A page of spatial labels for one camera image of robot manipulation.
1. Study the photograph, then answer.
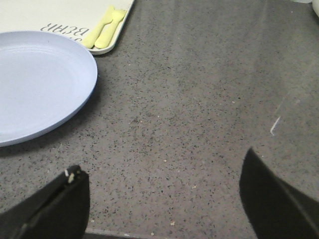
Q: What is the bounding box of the yellow plastic fork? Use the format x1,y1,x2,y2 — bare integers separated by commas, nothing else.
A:
81,5,115,49

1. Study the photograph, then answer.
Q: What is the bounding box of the light blue plate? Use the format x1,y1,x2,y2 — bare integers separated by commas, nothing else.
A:
0,31,98,147

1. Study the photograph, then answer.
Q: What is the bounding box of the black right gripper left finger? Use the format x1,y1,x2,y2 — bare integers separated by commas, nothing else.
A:
0,165,90,239

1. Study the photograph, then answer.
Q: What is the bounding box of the yellow plastic spoon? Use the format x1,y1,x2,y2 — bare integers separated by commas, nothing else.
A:
94,9,127,49

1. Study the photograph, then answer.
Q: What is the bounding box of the white object at corner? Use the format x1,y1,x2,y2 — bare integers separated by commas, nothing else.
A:
312,0,319,16

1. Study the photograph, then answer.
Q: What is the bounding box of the cream white tray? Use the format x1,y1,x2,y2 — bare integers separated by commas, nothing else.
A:
0,0,134,41

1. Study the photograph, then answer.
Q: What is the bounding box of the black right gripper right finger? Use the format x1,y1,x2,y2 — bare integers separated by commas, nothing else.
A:
239,148,319,239

